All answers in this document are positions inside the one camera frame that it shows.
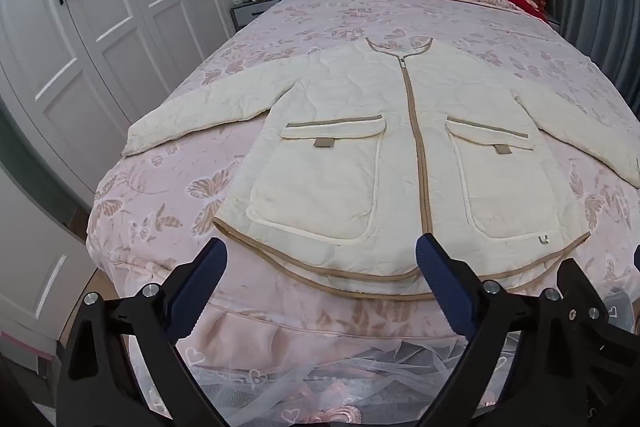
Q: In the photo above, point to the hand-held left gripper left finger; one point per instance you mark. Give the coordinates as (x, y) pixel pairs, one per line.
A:
(200, 287)

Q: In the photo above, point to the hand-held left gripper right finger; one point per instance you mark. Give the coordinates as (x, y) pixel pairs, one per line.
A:
(445, 287)

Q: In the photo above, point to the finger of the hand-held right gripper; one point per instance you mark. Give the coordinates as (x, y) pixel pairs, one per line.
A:
(636, 256)

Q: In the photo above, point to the cream quilted jacket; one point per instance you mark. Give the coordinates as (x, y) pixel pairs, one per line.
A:
(330, 117)

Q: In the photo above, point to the white panelled door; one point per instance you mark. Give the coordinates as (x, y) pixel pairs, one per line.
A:
(35, 267)

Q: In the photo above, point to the grey nightstand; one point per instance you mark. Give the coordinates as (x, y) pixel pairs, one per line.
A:
(250, 12)

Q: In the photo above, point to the pink butterfly print blanket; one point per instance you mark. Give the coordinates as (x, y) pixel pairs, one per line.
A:
(320, 22)

